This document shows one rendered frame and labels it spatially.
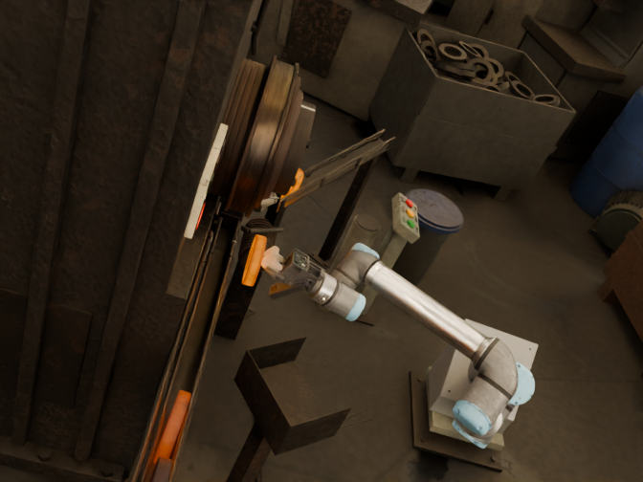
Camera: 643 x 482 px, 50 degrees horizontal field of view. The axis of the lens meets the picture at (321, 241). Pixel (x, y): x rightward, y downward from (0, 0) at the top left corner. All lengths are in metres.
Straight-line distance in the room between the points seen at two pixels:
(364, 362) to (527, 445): 0.80
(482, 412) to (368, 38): 3.10
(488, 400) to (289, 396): 0.57
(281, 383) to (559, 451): 1.66
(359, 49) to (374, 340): 2.18
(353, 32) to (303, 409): 3.11
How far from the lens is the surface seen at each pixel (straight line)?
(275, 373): 2.07
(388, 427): 2.95
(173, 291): 1.81
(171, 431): 1.70
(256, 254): 1.98
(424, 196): 3.52
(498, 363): 2.08
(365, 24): 4.65
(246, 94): 1.87
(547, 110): 4.50
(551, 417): 3.49
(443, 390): 2.86
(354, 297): 2.10
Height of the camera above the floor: 2.14
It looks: 36 degrees down
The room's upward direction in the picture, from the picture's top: 25 degrees clockwise
